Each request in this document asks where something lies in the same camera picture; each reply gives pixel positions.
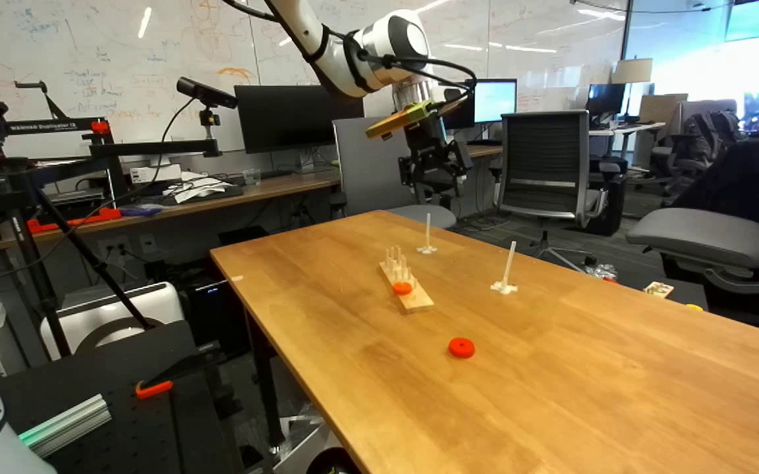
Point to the orange disc with hole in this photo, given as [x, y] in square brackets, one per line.
[463, 347]
[401, 287]

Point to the clear plastic bag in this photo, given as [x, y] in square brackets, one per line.
[602, 268]

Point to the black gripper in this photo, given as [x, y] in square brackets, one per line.
[434, 152]

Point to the wooden peg board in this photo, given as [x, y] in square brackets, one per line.
[416, 301]

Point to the red bar clamp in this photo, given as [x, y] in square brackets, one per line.
[73, 220]

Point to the black computer monitor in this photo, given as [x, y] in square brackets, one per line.
[292, 120]

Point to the gray padded office chair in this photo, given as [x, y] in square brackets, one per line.
[706, 231]

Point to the white equipment box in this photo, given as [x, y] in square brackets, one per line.
[117, 305]

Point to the light gray chair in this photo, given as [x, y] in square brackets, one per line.
[368, 175]

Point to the lit computer monitor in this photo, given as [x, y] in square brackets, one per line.
[496, 100]

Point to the white paper pile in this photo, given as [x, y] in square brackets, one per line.
[197, 187]

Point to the black camera on stand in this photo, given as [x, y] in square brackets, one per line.
[209, 93]

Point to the long wooden desk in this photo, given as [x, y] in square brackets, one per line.
[264, 187]

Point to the black mesh office chair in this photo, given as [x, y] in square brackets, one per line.
[544, 160]

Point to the black equipment case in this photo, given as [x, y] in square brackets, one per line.
[134, 429]

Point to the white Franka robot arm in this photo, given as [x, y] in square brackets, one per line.
[345, 60]

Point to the silver aluminium bar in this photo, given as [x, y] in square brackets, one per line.
[68, 422]

